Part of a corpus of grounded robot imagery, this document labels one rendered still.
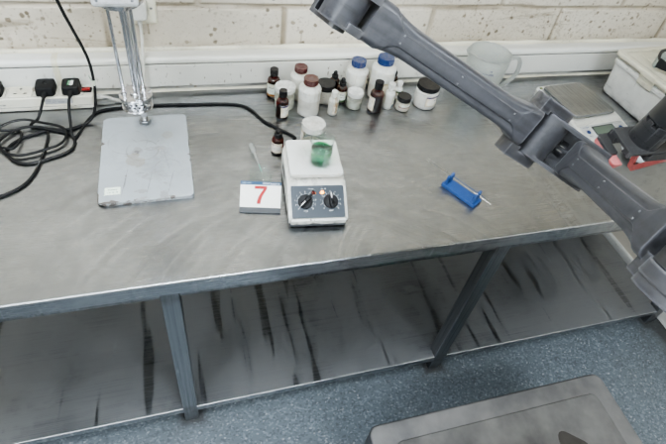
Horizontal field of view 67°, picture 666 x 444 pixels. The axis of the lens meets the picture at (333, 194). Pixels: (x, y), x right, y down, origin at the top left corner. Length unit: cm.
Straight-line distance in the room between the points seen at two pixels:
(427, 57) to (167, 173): 69
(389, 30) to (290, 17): 76
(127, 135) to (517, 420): 119
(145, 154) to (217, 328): 70
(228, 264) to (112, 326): 81
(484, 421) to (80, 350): 118
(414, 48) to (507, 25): 103
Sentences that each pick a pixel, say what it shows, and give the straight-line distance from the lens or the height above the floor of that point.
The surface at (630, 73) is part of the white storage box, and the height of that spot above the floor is 86.
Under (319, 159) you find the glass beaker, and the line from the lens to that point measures 108.
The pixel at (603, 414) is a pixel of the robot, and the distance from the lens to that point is 157.
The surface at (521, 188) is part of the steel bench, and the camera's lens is 137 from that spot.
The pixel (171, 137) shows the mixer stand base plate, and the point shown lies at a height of 76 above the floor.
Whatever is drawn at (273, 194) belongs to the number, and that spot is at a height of 77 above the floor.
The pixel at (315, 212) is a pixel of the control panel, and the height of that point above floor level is 79.
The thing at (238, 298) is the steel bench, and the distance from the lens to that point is 178.
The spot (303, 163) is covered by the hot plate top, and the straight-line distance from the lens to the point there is 111.
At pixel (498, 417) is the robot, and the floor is 36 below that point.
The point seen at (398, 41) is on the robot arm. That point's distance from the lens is 72.
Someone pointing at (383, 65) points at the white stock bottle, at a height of 86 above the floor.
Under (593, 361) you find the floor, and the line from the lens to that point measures 213.
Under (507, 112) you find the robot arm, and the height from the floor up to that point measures 117.
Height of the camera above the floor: 158
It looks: 45 degrees down
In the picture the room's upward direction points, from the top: 10 degrees clockwise
